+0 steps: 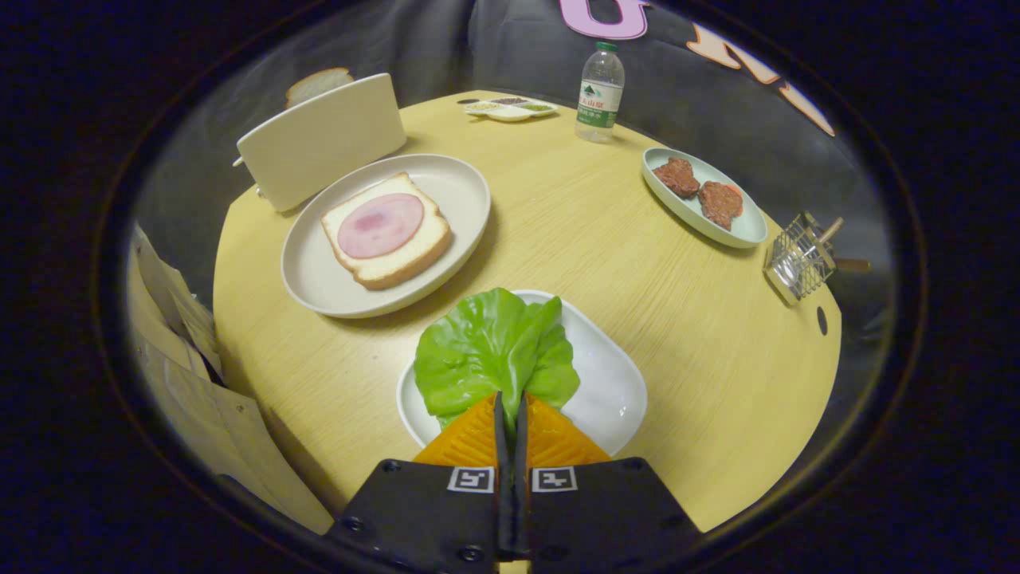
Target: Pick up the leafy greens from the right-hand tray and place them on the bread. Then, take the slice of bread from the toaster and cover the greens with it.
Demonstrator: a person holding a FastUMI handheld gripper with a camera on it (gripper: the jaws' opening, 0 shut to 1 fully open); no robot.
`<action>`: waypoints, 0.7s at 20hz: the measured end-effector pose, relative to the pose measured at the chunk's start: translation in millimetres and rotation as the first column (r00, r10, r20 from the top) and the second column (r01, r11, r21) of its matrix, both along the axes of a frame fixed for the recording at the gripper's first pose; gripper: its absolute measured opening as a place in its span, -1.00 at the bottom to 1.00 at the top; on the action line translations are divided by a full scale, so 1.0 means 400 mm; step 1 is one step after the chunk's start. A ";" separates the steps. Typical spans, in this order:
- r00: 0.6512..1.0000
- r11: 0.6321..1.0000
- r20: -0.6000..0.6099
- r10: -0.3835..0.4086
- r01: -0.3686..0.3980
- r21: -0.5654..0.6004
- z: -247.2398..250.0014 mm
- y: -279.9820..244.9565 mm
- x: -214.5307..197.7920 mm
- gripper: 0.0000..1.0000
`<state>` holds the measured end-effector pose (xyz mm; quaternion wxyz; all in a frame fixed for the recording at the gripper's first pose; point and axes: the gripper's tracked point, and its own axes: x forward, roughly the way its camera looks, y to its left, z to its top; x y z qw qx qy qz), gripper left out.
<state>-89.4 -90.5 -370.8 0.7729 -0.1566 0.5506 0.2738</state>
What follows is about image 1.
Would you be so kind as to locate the white divided bean dish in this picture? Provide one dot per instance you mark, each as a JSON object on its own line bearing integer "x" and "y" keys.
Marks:
{"x": 510, "y": 112}

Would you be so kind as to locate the white oval plate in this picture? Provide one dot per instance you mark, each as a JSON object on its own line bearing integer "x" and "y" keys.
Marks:
{"x": 610, "y": 391}

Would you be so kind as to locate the beige cardboard sheets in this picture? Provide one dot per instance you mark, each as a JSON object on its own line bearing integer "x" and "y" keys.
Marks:
{"x": 207, "y": 414}

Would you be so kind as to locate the brown fried meat piece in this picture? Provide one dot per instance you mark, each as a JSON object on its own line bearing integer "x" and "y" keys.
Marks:
{"x": 677, "y": 177}
{"x": 720, "y": 204}

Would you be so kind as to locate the wooden stick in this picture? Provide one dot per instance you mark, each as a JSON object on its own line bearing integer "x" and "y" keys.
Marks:
{"x": 853, "y": 265}
{"x": 830, "y": 229}

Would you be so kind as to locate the clear glass utensil holder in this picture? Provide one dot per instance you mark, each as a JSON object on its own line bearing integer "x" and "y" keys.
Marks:
{"x": 797, "y": 259}

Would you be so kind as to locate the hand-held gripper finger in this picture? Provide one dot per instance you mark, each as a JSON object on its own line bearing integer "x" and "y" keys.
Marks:
{"x": 501, "y": 446}
{"x": 519, "y": 446}

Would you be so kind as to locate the bread slice under ham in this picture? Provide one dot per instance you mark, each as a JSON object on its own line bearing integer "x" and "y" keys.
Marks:
{"x": 406, "y": 267}

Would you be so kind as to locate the white toaster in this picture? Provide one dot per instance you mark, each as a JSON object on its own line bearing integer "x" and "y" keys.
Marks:
{"x": 323, "y": 143}

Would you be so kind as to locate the green lettuce leaf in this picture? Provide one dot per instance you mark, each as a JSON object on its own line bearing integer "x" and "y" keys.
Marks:
{"x": 486, "y": 351}

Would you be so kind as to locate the plain white bread slice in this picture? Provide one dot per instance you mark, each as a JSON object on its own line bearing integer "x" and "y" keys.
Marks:
{"x": 317, "y": 81}

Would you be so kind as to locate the pink ham slice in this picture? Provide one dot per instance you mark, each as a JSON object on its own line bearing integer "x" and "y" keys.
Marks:
{"x": 381, "y": 226}

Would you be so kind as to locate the pale green plate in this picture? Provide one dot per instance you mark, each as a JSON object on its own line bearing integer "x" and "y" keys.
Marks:
{"x": 745, "y": 227}

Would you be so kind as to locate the clear green-capped water bottle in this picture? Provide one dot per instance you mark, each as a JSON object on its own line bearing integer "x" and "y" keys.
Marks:
{"x": 599, "y": 96}

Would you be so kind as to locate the beige round plate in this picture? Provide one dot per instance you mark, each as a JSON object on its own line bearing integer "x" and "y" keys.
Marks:
{"x": 319, "y": 271}

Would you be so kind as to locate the black backdrop cloth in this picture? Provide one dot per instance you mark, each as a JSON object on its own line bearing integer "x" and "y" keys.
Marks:
{"x": 526, "y": 56}

